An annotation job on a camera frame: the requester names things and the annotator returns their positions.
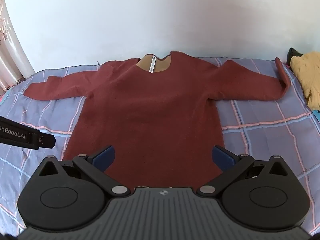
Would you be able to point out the dark cloth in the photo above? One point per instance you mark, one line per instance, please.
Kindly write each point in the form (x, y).
(293, 53)

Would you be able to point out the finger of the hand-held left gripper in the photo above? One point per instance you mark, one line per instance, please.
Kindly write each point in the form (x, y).
(15, 135)

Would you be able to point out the maroon long-sleeve sweater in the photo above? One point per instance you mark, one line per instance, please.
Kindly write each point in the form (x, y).
(147, 110)

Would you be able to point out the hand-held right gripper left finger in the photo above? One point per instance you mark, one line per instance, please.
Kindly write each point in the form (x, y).
(106, 156)

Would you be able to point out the tan knitted garment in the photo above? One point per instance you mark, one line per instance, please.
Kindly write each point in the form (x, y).
(306, 75)

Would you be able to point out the pink floral curtain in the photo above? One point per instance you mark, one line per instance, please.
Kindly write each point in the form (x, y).
(11, 50)

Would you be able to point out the purple plaid bed sheet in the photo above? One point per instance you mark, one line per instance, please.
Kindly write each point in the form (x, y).
(262, 120)

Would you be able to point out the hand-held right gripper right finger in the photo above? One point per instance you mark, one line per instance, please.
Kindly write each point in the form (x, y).
(221, 157)

